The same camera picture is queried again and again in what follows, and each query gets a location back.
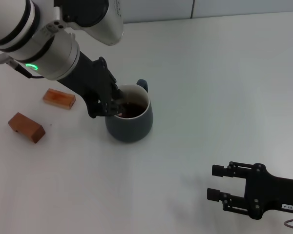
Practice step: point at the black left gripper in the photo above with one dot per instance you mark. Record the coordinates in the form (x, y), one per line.
(92, 83)

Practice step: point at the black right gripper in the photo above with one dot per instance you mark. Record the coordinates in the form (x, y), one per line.
(268, 192)

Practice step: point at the grey ceramic cup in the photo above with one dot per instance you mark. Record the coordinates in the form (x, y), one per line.
(129, 131)

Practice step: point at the wooden spoon rest with recess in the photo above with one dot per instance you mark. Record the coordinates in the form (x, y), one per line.
(58, 98)

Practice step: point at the dark coffee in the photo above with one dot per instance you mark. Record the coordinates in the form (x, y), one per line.
(136, 109)

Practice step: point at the solid wooden block rest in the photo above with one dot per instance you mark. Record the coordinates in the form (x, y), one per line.
(31, 130)

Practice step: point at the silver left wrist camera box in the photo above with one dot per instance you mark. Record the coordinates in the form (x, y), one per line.
(107, 26)

